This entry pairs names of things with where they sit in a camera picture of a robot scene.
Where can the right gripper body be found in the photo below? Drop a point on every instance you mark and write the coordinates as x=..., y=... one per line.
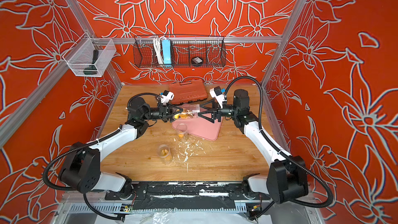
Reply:
x=218, y=112

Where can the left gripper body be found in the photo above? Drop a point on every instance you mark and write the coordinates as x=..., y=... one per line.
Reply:
x=161, y=113

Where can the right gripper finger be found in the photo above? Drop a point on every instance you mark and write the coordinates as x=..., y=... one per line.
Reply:
x=207, y=117
x=208, y=107

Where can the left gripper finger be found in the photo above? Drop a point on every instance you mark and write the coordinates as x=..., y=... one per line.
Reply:
x=174, y=117
x=175, y=109

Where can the clear cookie jar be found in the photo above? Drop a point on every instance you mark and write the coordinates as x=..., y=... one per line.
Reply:
x=190, y=111
x=165, y=154
x=182, y=131

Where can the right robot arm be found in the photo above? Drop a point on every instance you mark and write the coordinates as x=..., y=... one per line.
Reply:
x=287, y=176

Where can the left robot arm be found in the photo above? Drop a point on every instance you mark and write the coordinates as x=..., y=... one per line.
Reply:
x=79, y=169

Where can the clear cookie jar front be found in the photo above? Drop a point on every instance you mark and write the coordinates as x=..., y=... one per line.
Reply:
x=165, y=154

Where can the pink plastic tray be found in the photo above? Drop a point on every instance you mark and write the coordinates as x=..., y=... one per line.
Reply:
x=200, y=127

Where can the orange tool case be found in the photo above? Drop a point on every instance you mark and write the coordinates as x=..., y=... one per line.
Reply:
x=188, y=92

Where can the small black box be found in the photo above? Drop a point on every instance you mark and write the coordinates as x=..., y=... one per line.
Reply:
x=197, y=61

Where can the light blue box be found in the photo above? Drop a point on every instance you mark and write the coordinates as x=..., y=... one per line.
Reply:
x=166, y=48

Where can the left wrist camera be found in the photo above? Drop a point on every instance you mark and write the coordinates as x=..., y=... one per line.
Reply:
x=166, y=97

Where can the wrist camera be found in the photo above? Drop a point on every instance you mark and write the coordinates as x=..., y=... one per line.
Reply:
x=218, y=94
x=166, y=97

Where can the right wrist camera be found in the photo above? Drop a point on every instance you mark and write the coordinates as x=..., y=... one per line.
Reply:
x=218, y=94

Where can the black wire wall basket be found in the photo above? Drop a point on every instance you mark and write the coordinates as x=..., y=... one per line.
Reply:
x=148, y=51

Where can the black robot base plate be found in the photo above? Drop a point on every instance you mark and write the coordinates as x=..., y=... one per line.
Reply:
x=209, y=196

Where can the clear acrylic wall box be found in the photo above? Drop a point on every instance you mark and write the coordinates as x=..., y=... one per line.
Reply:
x=86, y=58

